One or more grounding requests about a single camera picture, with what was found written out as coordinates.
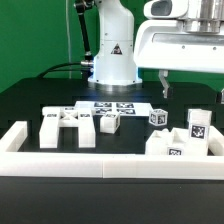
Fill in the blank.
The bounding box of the white chair back frame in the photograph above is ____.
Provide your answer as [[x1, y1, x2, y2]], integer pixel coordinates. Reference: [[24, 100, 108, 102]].
[[39, 106, 96, 148]]

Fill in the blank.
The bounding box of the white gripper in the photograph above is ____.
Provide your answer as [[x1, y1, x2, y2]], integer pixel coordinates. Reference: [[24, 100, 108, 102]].
[[134, 20, 224, 104]]

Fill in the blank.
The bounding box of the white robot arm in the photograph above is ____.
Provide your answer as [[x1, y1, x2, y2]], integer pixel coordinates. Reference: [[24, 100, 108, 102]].
[[74, 0, 224, 98]]

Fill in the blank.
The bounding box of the white marker base sheet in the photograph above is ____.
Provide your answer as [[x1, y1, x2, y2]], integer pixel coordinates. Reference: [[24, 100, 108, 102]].
[[75, 101, 153, 117]]

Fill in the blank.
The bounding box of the white chair seat part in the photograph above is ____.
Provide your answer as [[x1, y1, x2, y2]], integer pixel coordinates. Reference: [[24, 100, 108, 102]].
[[145, 128, 208, 157]]

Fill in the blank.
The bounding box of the white U-shaped boundary frame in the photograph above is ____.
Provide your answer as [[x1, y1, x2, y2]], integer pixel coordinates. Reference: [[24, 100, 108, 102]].
[[0, 121, 224, 180]]

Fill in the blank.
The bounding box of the black cable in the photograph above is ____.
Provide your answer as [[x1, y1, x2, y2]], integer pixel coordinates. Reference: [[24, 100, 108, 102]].
[[35, 61, 96, 80]]

